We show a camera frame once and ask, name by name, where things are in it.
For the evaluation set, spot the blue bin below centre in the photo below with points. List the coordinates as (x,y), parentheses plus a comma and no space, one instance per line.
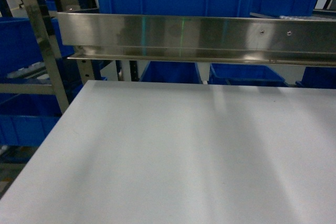
(244,75)

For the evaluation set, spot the blue bin below right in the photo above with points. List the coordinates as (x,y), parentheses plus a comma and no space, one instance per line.
(318,77)

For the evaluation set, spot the stainless steel shelf rail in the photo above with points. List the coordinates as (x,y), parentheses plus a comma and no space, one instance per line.
(199,39)

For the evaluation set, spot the blue bin below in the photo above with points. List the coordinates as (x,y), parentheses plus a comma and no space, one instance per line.
(171,72)
(244,75)
(318,77)

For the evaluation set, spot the blue bin left rack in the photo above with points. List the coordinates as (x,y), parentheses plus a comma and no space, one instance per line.
(19,47)

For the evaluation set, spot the steel rack upright post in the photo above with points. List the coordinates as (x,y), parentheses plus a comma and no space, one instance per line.
(44,32)

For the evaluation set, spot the blue bin below left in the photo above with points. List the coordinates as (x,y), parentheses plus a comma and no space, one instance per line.
(171,72)

